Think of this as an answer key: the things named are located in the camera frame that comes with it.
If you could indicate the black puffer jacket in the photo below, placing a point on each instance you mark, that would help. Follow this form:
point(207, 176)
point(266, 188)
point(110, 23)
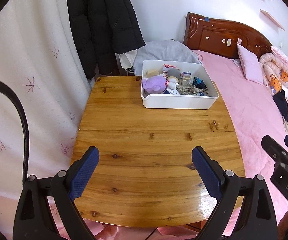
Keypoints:
point(104, 17)

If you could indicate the grey round pouch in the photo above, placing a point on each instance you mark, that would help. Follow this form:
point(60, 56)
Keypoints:
point(174, 73)

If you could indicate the beige paper box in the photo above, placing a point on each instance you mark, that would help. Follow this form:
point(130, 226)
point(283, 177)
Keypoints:
point(152, 72)

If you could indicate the white curtain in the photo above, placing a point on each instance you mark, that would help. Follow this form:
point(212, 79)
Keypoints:
point(34, 62)

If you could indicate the bear print quilt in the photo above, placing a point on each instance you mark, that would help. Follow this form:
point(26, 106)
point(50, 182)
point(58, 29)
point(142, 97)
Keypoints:
point(276, 80)

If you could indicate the pink pillow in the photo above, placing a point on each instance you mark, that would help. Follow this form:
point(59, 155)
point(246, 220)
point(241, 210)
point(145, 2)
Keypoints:
point(250, 62)

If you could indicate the plaid fabric bow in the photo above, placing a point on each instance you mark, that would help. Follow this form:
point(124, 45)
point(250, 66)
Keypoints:
point(186, 91)

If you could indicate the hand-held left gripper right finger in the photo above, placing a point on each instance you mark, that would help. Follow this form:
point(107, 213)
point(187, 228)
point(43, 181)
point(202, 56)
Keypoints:
point(206, 172)

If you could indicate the grey cloth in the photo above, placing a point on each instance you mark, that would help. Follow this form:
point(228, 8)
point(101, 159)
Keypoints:
point(164, 50)

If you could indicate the clear sticker pack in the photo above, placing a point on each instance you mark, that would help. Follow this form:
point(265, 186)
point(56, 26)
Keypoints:
point(187, 81)

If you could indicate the white plastic storage bin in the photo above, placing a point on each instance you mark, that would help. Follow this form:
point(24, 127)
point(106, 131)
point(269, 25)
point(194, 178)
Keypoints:
point(179, 102)

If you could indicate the white chair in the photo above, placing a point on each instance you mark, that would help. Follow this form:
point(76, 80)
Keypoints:
point(126, 60)

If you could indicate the long red white box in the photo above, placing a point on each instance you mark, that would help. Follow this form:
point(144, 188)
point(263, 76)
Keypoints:
point(170, 67)

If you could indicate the pale wall shelf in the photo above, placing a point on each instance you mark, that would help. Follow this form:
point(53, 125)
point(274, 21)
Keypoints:
point(271, 17)

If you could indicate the purple plush toy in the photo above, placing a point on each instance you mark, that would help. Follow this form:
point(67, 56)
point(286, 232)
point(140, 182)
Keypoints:
point(154, 85)

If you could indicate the pink fleece cloth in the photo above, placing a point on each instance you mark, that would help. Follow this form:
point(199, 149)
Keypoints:
point(114, 232)

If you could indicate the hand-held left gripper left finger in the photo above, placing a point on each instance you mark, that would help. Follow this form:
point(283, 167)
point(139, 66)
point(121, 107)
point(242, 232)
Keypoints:
point(84, 172)

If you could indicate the brown wooden headboard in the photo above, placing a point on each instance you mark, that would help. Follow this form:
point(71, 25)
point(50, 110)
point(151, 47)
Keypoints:
point(214, 35)

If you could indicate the dark clothes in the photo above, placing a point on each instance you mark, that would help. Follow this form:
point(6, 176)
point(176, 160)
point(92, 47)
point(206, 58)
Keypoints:
point(282, 105)

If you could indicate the pink bed blanket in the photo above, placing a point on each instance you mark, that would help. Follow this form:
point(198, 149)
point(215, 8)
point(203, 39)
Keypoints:
point(254, 120)

